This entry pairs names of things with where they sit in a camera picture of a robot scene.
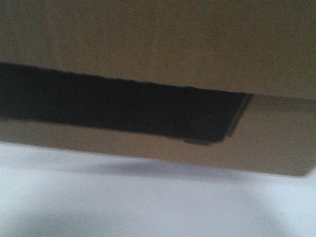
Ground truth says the brown EcoFlow cardboard box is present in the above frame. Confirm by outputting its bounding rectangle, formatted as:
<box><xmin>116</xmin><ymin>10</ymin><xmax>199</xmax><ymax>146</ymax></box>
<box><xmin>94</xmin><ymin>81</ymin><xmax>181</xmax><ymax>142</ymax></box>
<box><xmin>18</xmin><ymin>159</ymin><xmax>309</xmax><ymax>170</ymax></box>
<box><xmin>0</xmin><ymin>0</ymin><xmax>316</xmax><ymax>176</ymax></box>

